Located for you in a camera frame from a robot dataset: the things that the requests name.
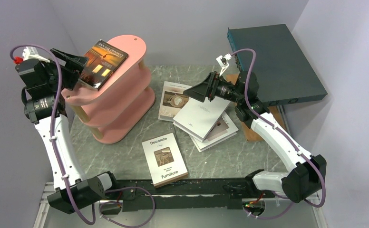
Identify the dark teal flat box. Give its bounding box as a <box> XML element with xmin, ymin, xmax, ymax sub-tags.
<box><xmin>227</xmin><ymin>24</ymin><xmax>328</xmax><ymax>106</ymax></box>

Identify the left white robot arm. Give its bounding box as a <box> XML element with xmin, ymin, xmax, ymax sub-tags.
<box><xmin>12</xmin><ymin>45</ymin><xmax>120</xmax><ymax>214</ymax></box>

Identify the dark orange Edward Tulane novel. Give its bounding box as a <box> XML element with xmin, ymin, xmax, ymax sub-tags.
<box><xmin>79</xmin><ymin>40</ymin><xmax>128</xmax><ymax>91</ymax></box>

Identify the pink three-tier shelf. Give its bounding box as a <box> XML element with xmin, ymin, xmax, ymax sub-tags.
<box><xmin>61</xmin><ymin>35</ymin><xmax>155</xmax><ymax>144</ymax></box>

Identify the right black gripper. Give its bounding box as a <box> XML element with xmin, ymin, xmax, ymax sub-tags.
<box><xmin>184</xmin><ymin>71</ymin><xmax>244</xmax><ymax>104</ymax></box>

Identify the white Decorate Furniture book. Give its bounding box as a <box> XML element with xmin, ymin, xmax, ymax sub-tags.
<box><xmin>142</xmin><ymin>133</ymin><xmax>188</xmax><ymax>188</ymax></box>

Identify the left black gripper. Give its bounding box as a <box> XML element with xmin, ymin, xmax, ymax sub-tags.
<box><xmin>42</xmin><ymin>48</ymin><xmax>88</xmax><ymax>92</ymax></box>

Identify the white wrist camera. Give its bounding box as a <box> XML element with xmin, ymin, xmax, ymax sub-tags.
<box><xmin>13</xmin><ymin>47</ymin><xmax>50</xmax><ymax>64</ymax></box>
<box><xmin>216</xmin><ymin>53</ymin><xmax>232</xmax><ymax>76</ymax></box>

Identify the brown wooden board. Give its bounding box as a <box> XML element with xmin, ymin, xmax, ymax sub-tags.
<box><xmin>225</xmin><ymin>74</ymin><xmax>289</xmax><ymax>142</ymax></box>

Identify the beige cup cover book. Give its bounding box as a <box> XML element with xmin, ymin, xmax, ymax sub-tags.
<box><xmin>158</xmin><ymin>81</ymin><xmax>191</xmax><ymax>122</ymax></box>

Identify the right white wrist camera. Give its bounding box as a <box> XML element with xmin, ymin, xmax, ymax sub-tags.
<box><xmin>216</xmin><ymin>53</ymin><xmax>232</xmax><ymax>76</ymax></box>

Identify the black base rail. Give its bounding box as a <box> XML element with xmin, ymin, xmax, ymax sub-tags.
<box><xmin>88</xmin><ymin>178</ymin><xmax>276</xmax><ymax>212</ymax></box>

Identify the white Insoia travel book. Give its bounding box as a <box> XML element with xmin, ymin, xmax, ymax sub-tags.
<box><xmin>173</xmin><ymin>97</ymin><xmax>230</xmax><ymax>142</ymax></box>

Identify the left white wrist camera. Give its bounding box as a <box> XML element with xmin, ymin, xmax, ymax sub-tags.
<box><xmin>13</xmin><ymin>47</ymin><xmax>50</xmax><ymax>64</ymax></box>

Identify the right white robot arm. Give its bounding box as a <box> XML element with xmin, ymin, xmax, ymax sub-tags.
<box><xmin>184</xmin><ymin>71</ymin><xmax>327</xmax><ymax>208</ymax></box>

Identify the white fashion cover magazine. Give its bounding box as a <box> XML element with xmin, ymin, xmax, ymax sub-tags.
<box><xmin>190</xmin><ymin>112</ymin><xmax>239</xmax><ymax>152</ymax></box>

